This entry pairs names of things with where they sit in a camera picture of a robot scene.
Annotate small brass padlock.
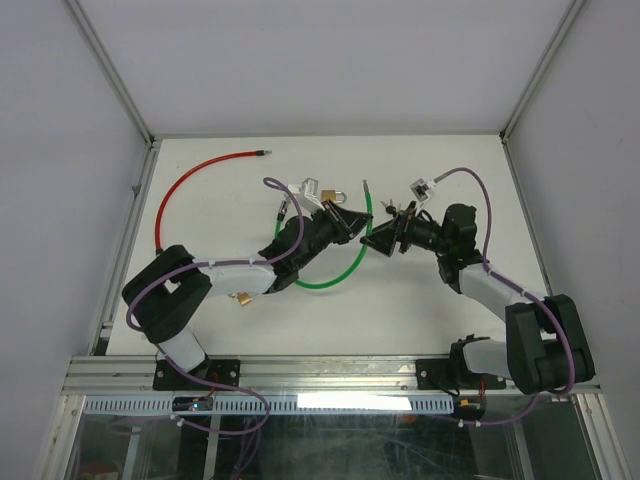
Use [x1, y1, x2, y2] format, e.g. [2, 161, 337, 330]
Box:
[230, 292, 254, 306]

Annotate right aluminium frame post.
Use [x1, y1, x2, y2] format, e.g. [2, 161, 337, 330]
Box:
[500, 0, 588, 143]

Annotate aluminium frame post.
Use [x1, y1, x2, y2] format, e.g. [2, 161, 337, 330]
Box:
[62, 0, 155, 146]
[500, 0, 588, 143]

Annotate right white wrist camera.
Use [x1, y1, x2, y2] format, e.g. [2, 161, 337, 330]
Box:
[409, 178, 437, 210]

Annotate left aluminium frame post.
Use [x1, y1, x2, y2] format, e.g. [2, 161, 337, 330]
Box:
[62, 0, 155, 146]

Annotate large brass padlock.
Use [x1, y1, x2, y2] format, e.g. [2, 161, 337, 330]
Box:
[320, 189, 348, 205]

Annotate red cable lock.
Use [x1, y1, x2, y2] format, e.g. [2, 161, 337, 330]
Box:
[153, 149, 272, 255]

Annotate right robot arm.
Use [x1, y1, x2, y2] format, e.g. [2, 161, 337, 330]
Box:
[361, 204, 595, 395]

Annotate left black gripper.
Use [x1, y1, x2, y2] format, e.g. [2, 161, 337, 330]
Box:
[295, 200, 373, 270]

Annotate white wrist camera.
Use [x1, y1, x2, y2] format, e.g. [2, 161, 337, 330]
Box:
[409, 178, 437, 210]
[288, 177, 322, 213]

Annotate left black mount plate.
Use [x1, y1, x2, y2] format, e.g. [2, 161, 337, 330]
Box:
[152, 358, 241, 392]

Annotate black mount plate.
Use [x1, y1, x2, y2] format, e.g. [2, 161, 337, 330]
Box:
[415, 358, 456, 391]
[152, 358, 241, 392]

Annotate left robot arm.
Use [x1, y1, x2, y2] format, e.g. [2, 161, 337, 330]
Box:
[121, 199, 373, 391]

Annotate green cable lock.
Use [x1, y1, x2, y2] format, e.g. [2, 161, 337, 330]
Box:
[274, 183, 373, 291]

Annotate right black mount plate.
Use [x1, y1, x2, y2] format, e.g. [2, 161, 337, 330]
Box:
[415, 358, 456, 391]

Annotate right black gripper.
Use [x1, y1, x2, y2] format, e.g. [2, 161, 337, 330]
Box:
[359, 201, 451, 257]

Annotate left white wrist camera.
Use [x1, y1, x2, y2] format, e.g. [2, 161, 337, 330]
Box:
[288, 177, 322, 213]

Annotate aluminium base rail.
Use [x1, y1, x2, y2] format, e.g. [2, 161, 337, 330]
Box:
[62, 352, 599, 399]

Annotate slotted cable duct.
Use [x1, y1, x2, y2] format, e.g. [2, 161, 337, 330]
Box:
[84, 392, 454, 416]

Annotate black head key bunch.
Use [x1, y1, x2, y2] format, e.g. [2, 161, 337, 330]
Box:
[381, 199, 401, 217]

